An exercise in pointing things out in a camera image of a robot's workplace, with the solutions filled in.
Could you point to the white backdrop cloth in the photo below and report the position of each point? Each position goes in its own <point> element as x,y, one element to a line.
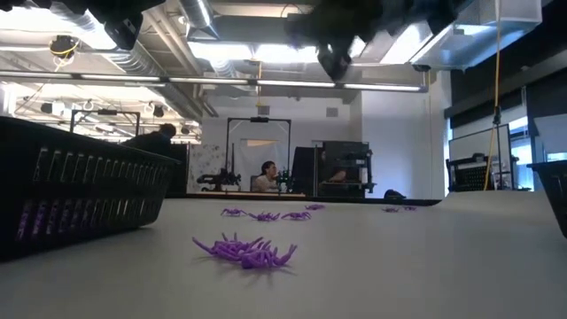
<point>252,155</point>

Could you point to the black ceiling camera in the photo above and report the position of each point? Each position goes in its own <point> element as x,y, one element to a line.
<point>64,44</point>

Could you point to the black tripod stand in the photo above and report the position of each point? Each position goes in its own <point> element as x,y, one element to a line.
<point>497,133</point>

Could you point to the person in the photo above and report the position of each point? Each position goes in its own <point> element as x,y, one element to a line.
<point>339,176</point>
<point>153,139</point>
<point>267,179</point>

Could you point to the black distant robot arm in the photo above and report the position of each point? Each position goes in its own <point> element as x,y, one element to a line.
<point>219,179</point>

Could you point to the black aluminium table frame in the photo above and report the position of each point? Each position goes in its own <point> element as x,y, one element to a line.
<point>354,200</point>

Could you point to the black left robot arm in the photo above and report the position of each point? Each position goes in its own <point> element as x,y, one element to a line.
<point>119,22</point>

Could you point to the silver ceiling duct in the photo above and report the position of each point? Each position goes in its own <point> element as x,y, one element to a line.
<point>199,17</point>

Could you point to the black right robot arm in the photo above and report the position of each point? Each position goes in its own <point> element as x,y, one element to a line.
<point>376,17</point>

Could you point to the black perforated crate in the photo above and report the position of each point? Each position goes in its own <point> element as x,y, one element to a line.
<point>467,175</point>

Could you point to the black equipment rack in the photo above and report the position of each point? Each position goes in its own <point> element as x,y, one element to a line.
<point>350,155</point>

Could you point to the black dome object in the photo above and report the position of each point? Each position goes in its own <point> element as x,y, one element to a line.
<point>394,195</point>

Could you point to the white ceiling light tube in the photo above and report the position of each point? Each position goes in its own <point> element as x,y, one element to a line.
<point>297,83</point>

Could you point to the grey ceiling duct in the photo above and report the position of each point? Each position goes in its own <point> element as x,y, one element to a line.
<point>487,49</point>

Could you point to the black rig frame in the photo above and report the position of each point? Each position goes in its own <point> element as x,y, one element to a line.
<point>228,155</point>

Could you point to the black plastic slotted basket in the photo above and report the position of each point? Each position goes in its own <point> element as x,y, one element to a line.
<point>88,195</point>
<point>553,195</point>

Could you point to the white whiteboard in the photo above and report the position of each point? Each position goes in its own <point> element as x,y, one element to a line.
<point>474,142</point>

